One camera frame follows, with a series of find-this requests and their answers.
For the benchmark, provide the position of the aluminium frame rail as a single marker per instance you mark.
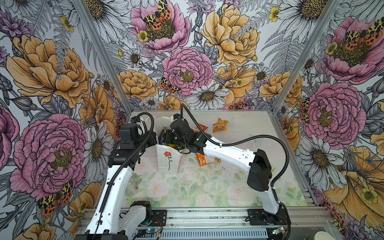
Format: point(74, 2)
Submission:
point(212, 218)

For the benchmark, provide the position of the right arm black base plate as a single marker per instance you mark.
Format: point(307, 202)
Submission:
point(259, 217)

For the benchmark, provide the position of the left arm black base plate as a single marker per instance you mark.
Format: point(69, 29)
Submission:
point(153, 218)

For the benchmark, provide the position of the white round bowl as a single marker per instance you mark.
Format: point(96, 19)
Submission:
point(321, 235)

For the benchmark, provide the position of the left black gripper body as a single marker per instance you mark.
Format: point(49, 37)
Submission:
point(151, 141)

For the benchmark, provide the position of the orange white snack bag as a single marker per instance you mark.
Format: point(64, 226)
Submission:
point(206, 160)

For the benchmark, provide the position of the green rainbow candy bag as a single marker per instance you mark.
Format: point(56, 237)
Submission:
point(167, 138)

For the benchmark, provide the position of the white paper gift bag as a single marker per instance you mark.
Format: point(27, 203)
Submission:
point(168, 159)

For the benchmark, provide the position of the green circuit board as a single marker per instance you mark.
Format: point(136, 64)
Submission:
point(147, 231)
point(277, 231)

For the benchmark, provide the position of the white ventilated cable duct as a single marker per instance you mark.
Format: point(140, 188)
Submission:
point(183, 234)

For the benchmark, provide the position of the green circuit board right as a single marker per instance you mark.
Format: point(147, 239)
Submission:
point(277, 231)

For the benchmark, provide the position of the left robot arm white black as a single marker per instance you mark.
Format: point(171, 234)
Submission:
point(106, 223)

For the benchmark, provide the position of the small orange snack packet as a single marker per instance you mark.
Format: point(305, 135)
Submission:
point(220, 126)

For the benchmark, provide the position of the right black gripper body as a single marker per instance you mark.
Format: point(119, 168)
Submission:
point(179, 140)

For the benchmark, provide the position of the small red snack packet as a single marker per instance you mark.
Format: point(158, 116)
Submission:
point(204, 128)

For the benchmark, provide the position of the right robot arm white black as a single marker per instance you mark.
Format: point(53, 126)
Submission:
point(256, 164)

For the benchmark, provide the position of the green circuit board left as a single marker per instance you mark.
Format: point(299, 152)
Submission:
point(147, 231)

